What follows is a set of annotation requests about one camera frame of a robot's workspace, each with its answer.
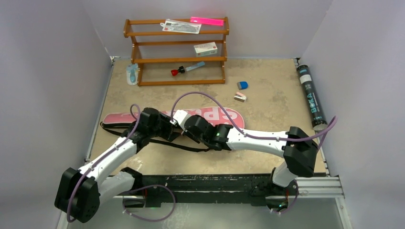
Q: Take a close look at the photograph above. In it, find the black shuttlecock tube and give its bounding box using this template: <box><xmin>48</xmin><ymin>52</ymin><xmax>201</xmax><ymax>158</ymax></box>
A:
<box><xmin>296</xmin><ymin>64</ymin><xmax>328</xmax><ymax>132</ymax></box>

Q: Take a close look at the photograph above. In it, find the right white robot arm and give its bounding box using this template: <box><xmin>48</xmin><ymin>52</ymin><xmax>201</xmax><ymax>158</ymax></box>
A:
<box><xmin>176</xmin><ymin>114</ymin><xmax>318</xmax><ymax>194</ymax></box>

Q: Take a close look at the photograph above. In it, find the white pink small clip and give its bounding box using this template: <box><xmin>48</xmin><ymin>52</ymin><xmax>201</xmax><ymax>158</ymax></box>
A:
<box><xmin>234</xmin><ymin>92</ymin><xmax>247</xmax><ymax>103</ymax></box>

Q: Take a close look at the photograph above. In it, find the blue grey eraser block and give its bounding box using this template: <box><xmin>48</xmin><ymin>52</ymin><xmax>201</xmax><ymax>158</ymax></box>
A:
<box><xmin>237</xmin><ymin>81</ymin><xmax>248</xmax><ymax>90</ymax></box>

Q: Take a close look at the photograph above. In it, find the clear plastic blister package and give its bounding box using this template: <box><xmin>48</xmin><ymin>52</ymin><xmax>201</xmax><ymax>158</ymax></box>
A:
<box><xmin>160</xmin><ymin>19</ymin><xmax>202</xmax><ymax>34</ymax></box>

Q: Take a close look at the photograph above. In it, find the wooden three-tier shelf rack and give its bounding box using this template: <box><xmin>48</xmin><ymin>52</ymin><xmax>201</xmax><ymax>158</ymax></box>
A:
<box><xmin>123</xmin><ymin>17</ymin><xmax>230</xmax><ymax>86</ymax></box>

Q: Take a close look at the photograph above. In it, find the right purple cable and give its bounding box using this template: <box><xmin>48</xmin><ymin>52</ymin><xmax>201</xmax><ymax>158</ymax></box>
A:
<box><xmin>170</xmin><ymin>92</ymin><xmax>338</xmax><ymax>216</ymax></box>

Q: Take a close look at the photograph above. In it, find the light blue packaged item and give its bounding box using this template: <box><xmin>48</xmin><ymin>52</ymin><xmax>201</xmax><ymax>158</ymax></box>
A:
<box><xmin>126</xmin><ymin>63</ymin><xmax>139</xmax><ymax>85</ymax></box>

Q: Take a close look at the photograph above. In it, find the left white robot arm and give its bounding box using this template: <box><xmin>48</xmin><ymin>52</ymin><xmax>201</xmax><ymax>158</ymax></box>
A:
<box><xmin>54</xmin><ymin>108</ymin><xmax>190</xmax><ymax>223</ymax></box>

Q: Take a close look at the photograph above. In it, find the light blue glue stick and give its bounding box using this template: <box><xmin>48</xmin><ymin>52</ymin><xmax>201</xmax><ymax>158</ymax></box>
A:
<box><xmin>185</xmin><ymin>62</ymin><xmax>205</xmax><ymax>72</ymax></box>

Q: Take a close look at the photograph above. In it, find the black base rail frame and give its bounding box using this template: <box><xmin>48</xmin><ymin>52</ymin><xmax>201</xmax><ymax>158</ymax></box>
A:
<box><xmin>64</xmin><ymin>172</ymin><xmax>344</xmax><ymax>209</ymax></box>

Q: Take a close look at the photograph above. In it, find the pink racket cover bag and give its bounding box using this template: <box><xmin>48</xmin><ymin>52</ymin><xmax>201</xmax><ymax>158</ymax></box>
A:
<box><xmin>100</xmin><ymin>106</ymin><xmax>245</xmax><ymax>153</ymax></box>

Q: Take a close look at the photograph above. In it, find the pink flat ruler package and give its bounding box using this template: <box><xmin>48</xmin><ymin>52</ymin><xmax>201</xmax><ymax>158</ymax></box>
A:
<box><xmin>190</xmin><ymin>17</ymin><xmax>224</xmax><ymax>26</ymax></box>

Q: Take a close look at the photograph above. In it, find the white red small box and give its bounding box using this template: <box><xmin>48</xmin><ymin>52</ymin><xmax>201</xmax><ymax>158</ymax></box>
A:
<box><xmin>194</xmin><ymin>42</ymin><xmax>218</xmax><ymax>57</ymax></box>

